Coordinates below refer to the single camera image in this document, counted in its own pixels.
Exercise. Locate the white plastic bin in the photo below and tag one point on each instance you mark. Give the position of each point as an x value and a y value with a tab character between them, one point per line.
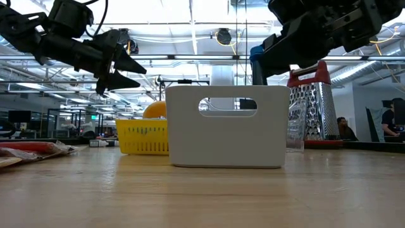
228	142

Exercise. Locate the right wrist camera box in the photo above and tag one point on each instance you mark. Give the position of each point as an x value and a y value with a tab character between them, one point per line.
291	11

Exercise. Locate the red popcorn packet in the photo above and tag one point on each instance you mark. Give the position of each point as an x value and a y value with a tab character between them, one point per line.
16	154
31	146

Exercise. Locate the person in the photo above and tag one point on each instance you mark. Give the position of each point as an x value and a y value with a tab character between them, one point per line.
346	133
388	122

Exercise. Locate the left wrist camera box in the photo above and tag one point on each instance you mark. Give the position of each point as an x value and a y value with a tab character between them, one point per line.
71	17

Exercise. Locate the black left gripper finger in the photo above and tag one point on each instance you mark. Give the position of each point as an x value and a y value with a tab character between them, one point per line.
121	81
126	63

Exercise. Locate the orange tape roll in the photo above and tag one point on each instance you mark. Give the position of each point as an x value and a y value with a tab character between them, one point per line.
156	111

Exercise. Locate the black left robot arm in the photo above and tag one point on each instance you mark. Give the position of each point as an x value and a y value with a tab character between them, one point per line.
19	31

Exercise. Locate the white cylindrical object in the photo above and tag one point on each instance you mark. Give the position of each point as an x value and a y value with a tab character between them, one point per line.
98	143

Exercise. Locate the black monitor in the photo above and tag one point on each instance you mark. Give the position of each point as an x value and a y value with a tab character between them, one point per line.
247	104
19	116
400	112

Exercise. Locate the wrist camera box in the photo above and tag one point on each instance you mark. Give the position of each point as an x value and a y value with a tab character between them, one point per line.
71	17
291	11

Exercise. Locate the black gantry stand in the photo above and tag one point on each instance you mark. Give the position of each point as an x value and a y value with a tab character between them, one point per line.
185	81

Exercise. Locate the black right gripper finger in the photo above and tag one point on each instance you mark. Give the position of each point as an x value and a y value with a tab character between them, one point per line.
294	47
269	41

